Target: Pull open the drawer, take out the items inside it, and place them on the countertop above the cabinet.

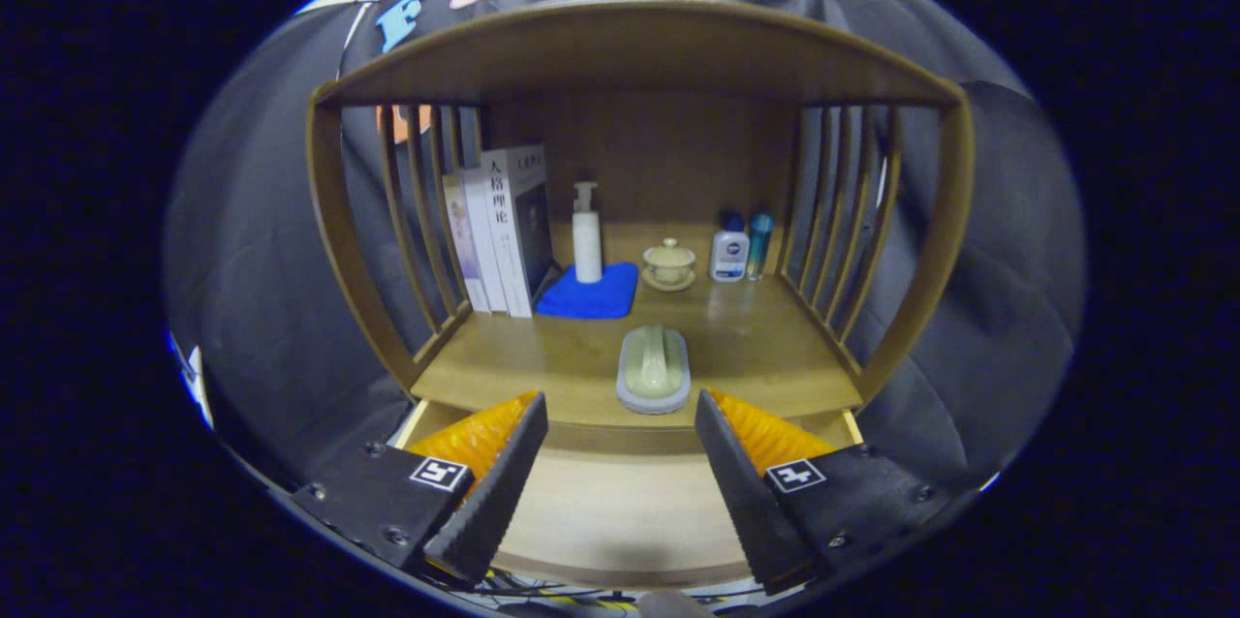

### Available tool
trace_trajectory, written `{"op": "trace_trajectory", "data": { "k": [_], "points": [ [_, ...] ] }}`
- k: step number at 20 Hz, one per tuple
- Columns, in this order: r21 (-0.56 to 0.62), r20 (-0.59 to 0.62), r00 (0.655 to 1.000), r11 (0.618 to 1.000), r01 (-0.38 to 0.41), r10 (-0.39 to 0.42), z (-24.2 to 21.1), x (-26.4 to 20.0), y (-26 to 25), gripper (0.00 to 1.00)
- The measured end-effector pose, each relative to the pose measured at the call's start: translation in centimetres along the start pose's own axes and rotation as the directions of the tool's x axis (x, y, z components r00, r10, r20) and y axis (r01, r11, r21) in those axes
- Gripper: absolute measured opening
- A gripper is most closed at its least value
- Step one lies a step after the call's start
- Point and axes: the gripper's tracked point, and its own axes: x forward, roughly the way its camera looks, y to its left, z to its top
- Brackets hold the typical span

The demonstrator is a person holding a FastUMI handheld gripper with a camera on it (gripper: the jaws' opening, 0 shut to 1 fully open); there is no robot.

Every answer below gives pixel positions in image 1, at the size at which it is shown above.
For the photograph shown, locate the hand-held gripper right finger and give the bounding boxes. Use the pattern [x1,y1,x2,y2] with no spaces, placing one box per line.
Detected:
[694,388,955,595]

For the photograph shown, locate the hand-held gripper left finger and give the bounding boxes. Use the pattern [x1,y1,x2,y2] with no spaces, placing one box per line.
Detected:
[291,390,549,585]

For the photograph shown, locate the wooden drawer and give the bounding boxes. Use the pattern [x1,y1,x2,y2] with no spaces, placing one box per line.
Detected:
[392,398,865,592]

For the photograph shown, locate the green scrub brush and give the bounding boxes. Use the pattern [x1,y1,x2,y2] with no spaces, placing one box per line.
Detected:
[616,324,692,416]

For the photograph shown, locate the wooden countertop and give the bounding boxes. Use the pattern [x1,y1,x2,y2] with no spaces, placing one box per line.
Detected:
[412,221,863,430]

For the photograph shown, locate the wooden cabinet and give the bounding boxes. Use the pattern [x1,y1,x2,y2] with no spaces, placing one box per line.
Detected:
[308,0,975,592]

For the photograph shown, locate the blue cloth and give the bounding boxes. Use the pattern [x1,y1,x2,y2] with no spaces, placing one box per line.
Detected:
[536,261,640,321]

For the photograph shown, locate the white lotion bottle blue cap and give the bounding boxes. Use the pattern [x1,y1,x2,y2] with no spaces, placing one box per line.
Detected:
[709,211,751,284]

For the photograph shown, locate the beige lidded teacup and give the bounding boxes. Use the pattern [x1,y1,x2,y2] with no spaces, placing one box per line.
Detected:
[641,237,698,293]

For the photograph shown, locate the teal bottle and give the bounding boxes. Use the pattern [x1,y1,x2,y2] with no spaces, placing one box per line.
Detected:
[747,212,775,282]

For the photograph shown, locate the purple book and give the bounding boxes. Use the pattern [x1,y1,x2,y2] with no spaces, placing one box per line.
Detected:
[443,172,490,314]

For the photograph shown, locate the thin white book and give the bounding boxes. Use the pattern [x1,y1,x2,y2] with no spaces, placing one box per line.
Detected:
[462,168,510,314]

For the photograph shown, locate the white pump bottle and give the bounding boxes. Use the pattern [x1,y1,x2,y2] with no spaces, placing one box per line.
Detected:
[572,181,605,285]

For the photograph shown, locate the thick white and black book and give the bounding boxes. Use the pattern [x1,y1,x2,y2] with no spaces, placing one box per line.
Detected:
[481,145,563,319]

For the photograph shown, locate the black backdrop cloth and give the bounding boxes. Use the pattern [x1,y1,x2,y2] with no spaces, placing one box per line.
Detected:
[165,0,1086,493]

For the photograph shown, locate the black floor cables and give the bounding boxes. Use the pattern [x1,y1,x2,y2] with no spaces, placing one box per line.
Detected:
[480,568,776,611]

